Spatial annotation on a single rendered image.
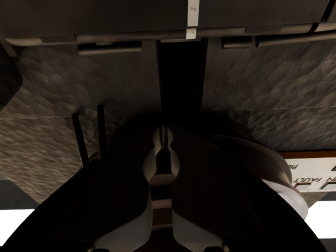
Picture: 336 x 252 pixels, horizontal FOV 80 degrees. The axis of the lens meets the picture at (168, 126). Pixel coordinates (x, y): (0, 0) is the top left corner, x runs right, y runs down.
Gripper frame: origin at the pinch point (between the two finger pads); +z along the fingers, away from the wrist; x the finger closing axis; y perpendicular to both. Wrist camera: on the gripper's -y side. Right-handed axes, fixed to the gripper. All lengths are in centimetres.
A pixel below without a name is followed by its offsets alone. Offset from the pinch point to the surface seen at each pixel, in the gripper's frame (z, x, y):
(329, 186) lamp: 30, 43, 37
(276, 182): 9.3, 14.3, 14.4
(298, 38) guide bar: 12.2, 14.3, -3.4
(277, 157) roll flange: 16.4, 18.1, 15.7
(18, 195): 517, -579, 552
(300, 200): 11.0, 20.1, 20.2
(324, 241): 355, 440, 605
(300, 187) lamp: 30, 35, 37
